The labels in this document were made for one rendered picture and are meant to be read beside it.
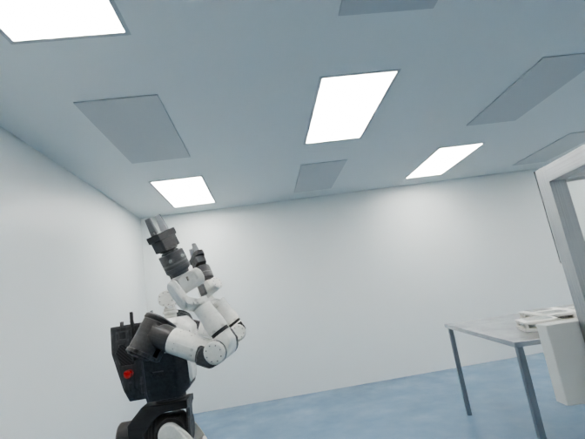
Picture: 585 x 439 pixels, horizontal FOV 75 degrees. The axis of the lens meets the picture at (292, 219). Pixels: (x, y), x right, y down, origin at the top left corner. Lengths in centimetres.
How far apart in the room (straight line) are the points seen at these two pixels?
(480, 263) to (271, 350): 358
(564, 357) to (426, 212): 510
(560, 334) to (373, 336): 464
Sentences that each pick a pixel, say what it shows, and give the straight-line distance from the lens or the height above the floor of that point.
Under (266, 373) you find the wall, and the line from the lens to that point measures 595.
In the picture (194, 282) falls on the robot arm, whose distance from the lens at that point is 140.
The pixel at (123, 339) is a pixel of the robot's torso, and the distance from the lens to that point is 168.
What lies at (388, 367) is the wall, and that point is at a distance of 621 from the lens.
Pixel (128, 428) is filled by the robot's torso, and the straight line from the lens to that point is 176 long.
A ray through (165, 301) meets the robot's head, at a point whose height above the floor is 143.
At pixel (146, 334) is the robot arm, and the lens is 148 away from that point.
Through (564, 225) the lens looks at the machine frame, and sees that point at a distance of 160.
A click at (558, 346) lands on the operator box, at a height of 108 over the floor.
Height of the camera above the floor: 137
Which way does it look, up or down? 12 degrees up
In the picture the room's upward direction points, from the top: 9 degrees counter-clockwise
